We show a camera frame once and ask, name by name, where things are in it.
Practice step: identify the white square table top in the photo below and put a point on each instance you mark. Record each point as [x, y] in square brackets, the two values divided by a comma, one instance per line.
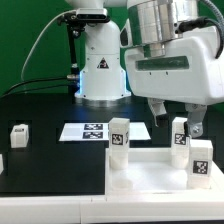
[149, 171]

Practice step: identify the white front fence rail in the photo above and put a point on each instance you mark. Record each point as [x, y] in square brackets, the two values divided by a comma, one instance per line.
[100, 209]

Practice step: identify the white tag sheet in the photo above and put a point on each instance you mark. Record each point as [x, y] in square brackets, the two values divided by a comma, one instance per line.
[99, 132]

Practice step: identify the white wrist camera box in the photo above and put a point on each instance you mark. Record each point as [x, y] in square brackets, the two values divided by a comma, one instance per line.
[125, 38]

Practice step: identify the white fence rail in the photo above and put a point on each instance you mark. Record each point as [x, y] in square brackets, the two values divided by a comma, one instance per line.
[100, 209]
[218, 177]

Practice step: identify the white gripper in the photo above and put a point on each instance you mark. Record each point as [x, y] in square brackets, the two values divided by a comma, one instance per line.
[189, 73]

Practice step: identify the white block at left edge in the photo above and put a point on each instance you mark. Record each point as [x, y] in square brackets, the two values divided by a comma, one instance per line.
[1, 164]

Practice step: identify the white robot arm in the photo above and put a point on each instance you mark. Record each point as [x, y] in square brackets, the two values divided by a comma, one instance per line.
[164, 50]

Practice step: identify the black camera on stand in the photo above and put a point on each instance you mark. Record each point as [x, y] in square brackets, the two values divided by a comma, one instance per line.
[77, 19]

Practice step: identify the white right fence rail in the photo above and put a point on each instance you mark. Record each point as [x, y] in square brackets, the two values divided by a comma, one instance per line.
[218, 177]

